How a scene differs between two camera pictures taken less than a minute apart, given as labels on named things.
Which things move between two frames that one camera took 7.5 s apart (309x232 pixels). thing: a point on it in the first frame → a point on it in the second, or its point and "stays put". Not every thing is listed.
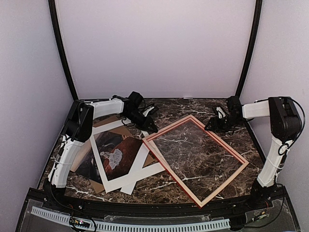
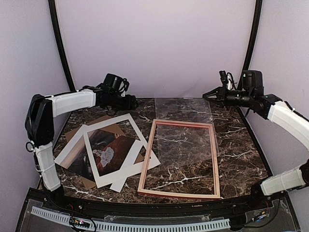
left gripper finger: x=149 y=126 → x=135 y=104
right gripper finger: x=212 y=125 → x=213 y=94
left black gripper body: x=135 y=119 → x=116 y=104
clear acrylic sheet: x=201 y=161 → x=177 y=144
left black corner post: x=55 y=23 stays put
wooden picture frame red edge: x=174 y=178 → x=217 y=188
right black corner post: x=257 y=12 stays put
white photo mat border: x=138 y=171 → x=128 y=171
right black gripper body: x=225 y=125 → x=229 y=100
